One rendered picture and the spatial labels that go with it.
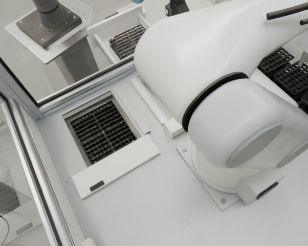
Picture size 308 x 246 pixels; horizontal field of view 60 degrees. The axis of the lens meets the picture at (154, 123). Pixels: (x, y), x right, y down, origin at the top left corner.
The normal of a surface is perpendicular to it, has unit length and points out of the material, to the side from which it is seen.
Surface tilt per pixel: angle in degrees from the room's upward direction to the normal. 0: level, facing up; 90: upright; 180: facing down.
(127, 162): 0
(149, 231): 0
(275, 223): 0
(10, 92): 90
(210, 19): 10
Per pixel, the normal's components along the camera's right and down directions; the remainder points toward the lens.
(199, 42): -0.24, -0.41
